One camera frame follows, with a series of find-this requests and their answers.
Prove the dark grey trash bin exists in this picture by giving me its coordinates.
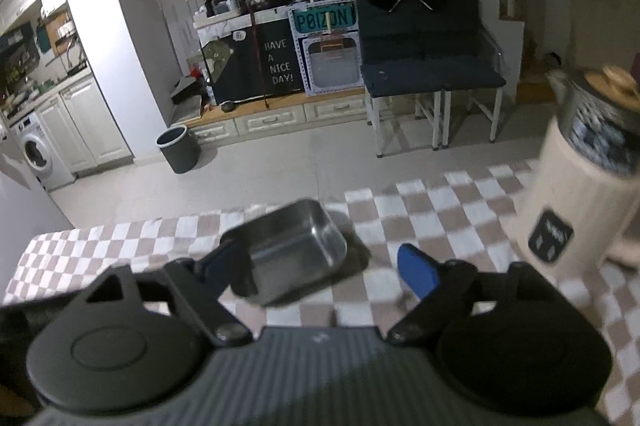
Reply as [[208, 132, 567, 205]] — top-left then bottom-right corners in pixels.
[[155, 125, 201, 174]]

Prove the square steel tray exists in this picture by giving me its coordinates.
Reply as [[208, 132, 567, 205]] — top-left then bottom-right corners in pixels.
[[222, 199, 348, 306]]

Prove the poizon cardboard box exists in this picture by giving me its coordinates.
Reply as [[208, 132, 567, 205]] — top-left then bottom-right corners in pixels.
[[288, 0, 363, 96]]

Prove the black have a nice day sign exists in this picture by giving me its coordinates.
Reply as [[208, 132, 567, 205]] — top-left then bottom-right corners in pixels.
[[257, 19, 304, 96]]

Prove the white shelf rack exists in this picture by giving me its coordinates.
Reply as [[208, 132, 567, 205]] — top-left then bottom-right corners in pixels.
[[185, 0, 246, 30]]

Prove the dark blue cushioned bench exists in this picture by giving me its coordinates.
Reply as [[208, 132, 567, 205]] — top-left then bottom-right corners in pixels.
[[356, 0, 506, 157]]

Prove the white washing machine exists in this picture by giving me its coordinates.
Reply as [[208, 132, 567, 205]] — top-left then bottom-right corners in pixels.
[[11, 112, 76, 191]]

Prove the cream electric kettle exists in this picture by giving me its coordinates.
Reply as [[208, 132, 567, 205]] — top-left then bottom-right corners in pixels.
[[513, 66, 639, 279]]

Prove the checkered tablecloth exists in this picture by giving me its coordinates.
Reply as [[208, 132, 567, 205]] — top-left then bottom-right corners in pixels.
[[2, 160, 639, 425]]

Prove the white kitchen cabinet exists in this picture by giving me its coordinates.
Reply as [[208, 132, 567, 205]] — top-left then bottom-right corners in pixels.
[[35, 72, 132, 174]]

